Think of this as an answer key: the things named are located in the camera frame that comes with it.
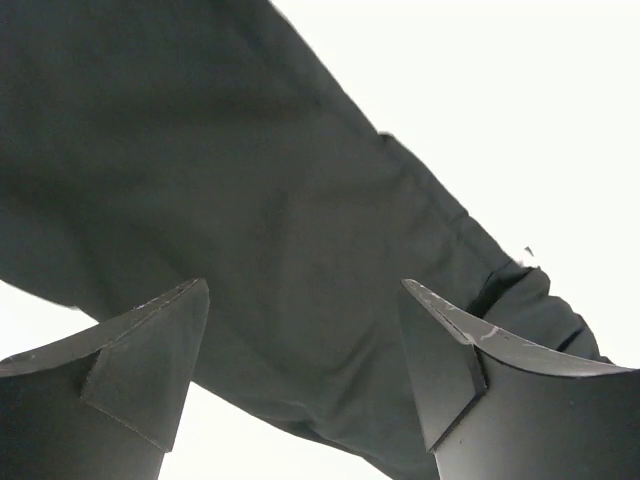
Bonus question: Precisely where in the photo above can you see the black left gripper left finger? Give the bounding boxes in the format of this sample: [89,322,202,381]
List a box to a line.
[1,279,209,480]

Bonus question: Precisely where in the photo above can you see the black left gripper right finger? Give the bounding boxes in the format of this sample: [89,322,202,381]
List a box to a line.
[397,279,639,480]

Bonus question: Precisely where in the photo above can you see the black trousers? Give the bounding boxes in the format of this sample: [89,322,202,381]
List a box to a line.
[1,1,600,479]

